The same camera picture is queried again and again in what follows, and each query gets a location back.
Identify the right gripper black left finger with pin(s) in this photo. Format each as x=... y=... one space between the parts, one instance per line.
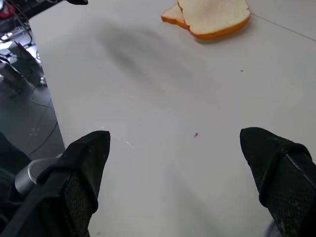
x=74 y=177

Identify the red plastic object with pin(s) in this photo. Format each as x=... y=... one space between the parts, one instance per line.
x=6 y=11

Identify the black metal frame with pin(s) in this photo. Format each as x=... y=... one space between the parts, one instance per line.
x=49 y=6

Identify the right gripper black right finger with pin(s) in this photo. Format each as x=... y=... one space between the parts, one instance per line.
x=284 y=177

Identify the silver robot body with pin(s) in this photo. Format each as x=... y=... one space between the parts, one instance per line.
x=24 y=176

